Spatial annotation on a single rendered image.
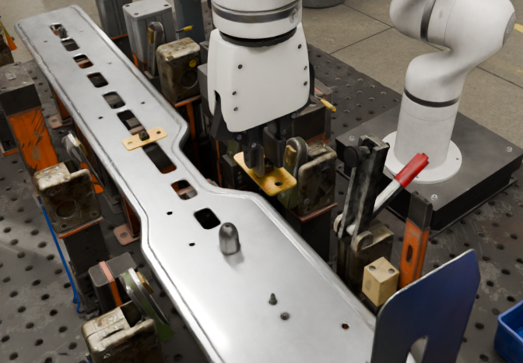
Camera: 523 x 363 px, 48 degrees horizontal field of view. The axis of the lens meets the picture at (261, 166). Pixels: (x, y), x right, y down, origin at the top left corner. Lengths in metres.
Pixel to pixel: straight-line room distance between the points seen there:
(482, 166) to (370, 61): 2.04
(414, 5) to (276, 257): 0.54
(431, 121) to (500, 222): 0.31
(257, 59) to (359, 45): 3.01
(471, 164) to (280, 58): 0.92
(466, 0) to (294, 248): 0.56
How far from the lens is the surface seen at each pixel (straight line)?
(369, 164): 0.79
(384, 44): 3.58
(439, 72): 1.23
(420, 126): 1.30
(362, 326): 0.84
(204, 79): 1.21
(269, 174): 0.67
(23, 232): 1.50
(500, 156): 1.49
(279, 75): 0.58
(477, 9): 1.16
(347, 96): 1.80
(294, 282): 0.88
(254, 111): 0.59
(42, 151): 1.47
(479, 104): 3.14
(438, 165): 1.39
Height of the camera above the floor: 1.68
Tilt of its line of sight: 40 degrees down
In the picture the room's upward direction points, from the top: 3 degrees counter-clockwise
